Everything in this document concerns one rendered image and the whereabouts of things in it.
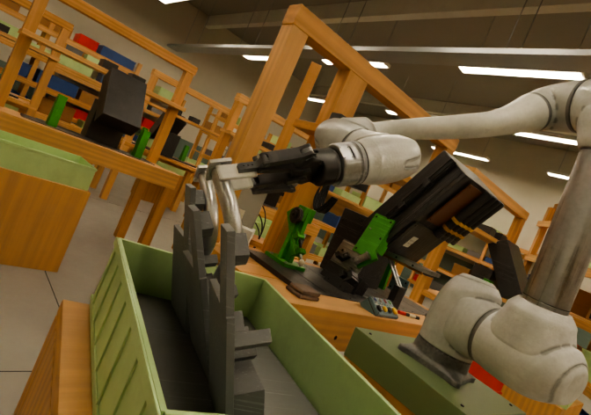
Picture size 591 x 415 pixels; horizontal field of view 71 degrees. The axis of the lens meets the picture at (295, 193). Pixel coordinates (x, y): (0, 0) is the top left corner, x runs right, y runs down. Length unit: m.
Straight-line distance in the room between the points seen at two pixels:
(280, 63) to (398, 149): 1.02
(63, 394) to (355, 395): 0.48
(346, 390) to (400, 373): 0.32
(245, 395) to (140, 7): 11.31
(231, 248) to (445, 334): 0.79
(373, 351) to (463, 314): 0.25
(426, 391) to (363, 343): 0.21
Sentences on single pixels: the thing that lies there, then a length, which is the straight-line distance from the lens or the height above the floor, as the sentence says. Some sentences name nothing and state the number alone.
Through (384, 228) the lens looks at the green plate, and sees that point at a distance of 1.92.
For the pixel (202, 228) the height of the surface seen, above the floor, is 1.11.
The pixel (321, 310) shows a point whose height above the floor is 0.89.
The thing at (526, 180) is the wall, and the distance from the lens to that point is 11.61.
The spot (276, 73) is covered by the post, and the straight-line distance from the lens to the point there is 1.79.
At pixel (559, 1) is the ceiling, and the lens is 5.91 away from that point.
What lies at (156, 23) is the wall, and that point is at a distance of 11.84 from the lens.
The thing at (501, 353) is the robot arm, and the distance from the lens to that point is 1.12.
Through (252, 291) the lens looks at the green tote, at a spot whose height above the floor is 0.92.
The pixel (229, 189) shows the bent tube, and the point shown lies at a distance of 0.71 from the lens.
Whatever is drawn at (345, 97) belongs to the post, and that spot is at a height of 1.73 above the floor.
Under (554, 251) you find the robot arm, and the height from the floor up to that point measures 1.33.
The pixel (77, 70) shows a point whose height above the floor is 1.59.
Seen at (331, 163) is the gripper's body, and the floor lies 1.30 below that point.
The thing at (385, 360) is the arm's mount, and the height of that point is 0.91.
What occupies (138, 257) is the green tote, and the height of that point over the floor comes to 0.93.
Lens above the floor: 1.23
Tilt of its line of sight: 1 degrees down
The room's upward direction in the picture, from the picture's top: 23 degrees clockwise
